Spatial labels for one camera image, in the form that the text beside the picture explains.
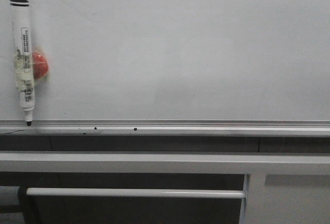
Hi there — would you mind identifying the white metal stand frame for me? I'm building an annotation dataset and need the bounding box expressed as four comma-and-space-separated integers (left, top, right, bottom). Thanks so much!
1, 151, 329, 223

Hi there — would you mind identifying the white black-tipped whiteboard marker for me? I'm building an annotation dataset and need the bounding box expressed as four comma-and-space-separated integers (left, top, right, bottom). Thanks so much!
10, 0, 35, 126

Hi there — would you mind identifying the grey padded bar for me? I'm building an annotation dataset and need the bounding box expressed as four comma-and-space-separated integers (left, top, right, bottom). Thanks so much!
0, 186, 20, 206

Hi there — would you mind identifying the large whiteboard with aluminium frame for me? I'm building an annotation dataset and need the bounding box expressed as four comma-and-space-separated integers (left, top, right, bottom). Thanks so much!
1, 0, 329, 136

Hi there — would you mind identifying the red round magnet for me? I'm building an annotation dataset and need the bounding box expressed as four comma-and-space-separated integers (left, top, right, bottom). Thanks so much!
32, 52, 49, 80

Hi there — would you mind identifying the white horizontal stand bar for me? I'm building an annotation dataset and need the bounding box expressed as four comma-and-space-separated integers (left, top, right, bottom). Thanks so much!
26, 187, 246, 199

